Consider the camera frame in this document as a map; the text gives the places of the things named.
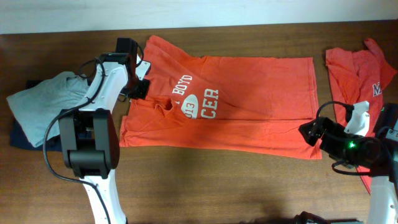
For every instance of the orange soccer print t-shirt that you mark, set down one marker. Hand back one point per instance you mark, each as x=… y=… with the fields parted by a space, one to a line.
x=252 y=104

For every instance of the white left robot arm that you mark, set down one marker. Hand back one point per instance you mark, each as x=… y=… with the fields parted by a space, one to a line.
x=90 y=146

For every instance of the red heathered t-shirt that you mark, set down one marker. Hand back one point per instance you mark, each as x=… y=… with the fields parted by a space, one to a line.
x=360 y=76

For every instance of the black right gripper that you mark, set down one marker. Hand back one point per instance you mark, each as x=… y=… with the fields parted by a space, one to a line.
x=334 y=130

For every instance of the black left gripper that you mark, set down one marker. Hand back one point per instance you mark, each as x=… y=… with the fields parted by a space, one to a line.
x=142 y=92

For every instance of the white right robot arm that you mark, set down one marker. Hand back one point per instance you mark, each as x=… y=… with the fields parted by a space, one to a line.
x=383 y=204

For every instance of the light grey folded t-shirt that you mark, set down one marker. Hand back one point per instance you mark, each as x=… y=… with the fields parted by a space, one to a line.
x=36 y=107

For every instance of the dark navy folded garment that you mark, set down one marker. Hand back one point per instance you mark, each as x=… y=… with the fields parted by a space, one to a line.
x=18 y=138

